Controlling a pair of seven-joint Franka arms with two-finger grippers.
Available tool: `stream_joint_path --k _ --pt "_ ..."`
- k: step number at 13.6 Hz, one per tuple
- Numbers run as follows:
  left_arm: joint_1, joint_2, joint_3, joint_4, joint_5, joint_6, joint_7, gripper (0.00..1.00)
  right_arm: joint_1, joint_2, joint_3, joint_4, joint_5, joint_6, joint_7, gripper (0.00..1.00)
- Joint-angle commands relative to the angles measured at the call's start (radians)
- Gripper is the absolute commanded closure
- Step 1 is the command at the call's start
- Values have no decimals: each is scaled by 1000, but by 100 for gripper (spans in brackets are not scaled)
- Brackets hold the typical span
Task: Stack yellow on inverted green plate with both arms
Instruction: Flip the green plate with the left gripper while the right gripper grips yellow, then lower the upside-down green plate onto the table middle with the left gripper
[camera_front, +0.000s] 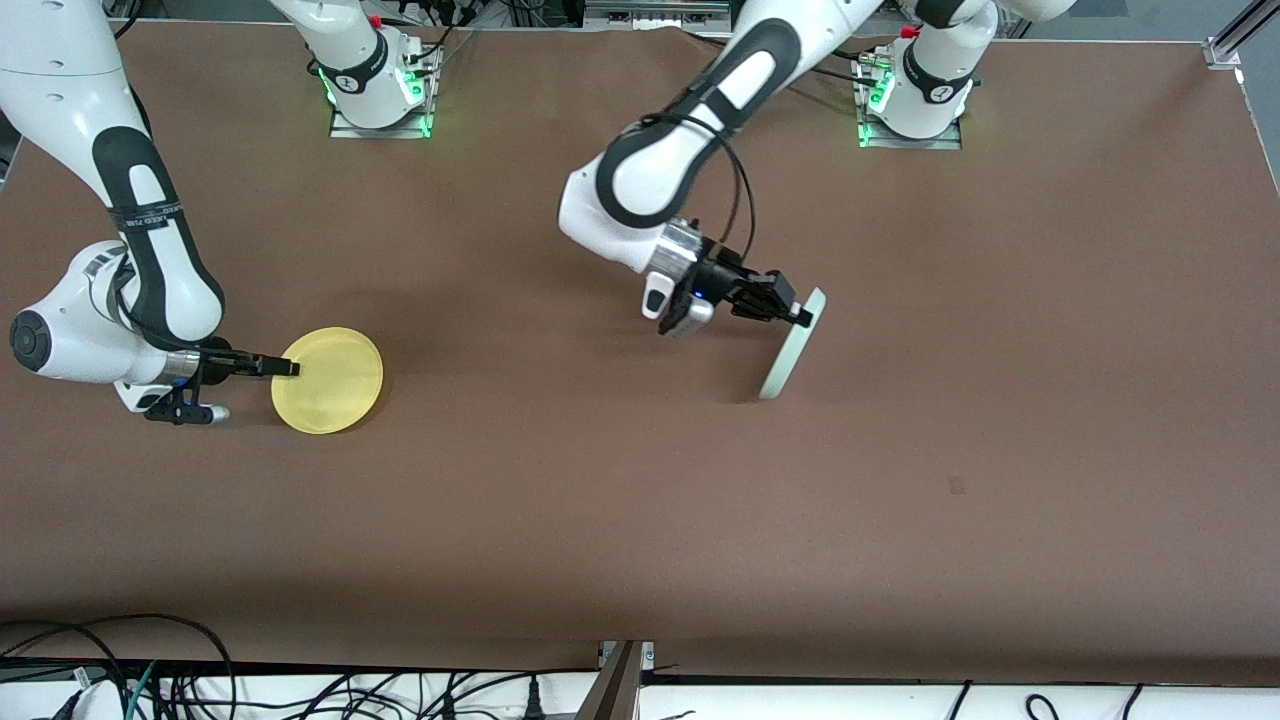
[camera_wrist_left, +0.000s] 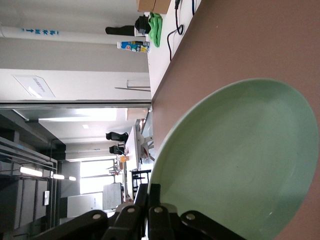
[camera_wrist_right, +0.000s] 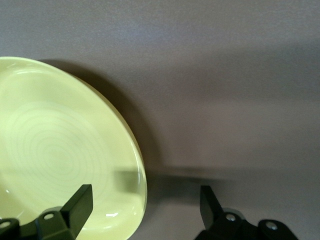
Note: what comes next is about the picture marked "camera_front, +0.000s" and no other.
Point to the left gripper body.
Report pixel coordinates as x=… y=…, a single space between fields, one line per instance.
x=722 y=283

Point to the pale green plate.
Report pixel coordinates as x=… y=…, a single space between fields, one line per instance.
x=790 y=355

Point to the yellow plate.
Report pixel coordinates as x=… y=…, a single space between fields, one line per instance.
x=335 y=385

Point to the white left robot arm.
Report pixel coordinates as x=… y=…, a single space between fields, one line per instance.
x=590 y=215

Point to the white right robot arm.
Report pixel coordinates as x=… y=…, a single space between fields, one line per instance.
x=60 y=80

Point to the brown table cover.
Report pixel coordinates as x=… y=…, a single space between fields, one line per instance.
x=640 y=500

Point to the black power plug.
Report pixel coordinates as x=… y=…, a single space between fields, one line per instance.
x=535 y=700

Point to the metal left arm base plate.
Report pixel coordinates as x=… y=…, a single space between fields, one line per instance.
x=945 y=143

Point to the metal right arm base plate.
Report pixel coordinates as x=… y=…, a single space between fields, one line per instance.
x=400 y=132

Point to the aluminium profile post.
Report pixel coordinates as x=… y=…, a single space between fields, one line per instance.
x=620 y=690

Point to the aluminium frame corner profile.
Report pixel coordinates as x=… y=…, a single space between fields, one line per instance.
x=1225 y=45

